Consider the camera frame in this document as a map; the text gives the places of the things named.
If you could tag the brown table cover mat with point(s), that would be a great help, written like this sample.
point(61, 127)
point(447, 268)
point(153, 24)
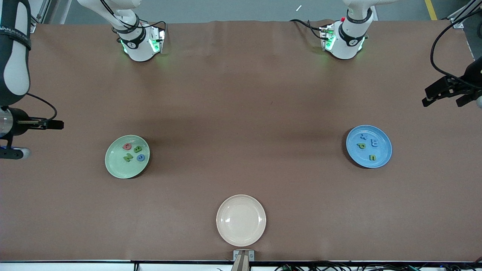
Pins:
point(241, 94)

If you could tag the aluminium frame extrusion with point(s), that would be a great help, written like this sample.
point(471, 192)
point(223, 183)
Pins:
point(37, 17)
point(457, 23)

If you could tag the red foam letter G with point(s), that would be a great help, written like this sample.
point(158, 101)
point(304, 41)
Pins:
point(127, 146)

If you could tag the green foam letter p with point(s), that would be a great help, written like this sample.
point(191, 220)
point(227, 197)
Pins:
point(361, 145)

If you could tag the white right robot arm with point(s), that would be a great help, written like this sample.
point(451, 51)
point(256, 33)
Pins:
point(15, 75)

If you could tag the light green plate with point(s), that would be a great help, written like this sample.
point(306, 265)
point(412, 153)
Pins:
point(120, 167)

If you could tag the blue foam letter m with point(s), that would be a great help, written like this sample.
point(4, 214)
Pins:
point(374, 143)

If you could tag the blue foam letter G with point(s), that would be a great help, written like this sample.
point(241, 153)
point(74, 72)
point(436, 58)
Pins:
point(141, 157)

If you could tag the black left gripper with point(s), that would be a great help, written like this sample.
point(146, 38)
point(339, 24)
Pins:
point(473, 73)

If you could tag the blue plate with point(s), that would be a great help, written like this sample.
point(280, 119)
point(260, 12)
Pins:
point(380, 150)

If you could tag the metal base connector bracket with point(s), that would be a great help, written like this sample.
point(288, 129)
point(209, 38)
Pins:
point(160, 39)
point(327, 37)

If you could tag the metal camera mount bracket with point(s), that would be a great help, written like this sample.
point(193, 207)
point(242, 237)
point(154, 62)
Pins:
point(243, 259)

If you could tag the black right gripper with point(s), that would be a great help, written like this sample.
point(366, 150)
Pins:
point(22, 125)

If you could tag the beige plate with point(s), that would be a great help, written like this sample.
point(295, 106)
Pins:
point(241, 220)

